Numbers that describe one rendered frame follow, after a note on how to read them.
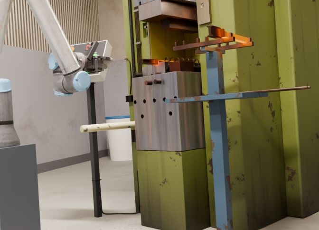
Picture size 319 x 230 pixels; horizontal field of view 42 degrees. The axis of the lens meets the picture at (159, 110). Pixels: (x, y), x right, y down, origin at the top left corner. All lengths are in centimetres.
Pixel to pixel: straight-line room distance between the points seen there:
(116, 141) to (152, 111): 376
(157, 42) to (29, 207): 150
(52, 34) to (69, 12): 459
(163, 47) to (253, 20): 68
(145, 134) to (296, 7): 121
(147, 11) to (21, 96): 307
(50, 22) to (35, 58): 376
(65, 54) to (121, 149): 434
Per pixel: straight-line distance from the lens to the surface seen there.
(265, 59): 253
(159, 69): 247
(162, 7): 251
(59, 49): 191
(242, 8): 240
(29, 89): 548
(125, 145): 615
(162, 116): 237
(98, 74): 268
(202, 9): 244
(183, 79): 233
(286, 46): 264
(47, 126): 571
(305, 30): 280
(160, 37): 282
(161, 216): 250
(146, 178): 253
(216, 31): 179
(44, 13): 190
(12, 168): 165
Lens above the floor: 70
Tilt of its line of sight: level
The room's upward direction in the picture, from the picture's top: 4 degrees counter-clockwise
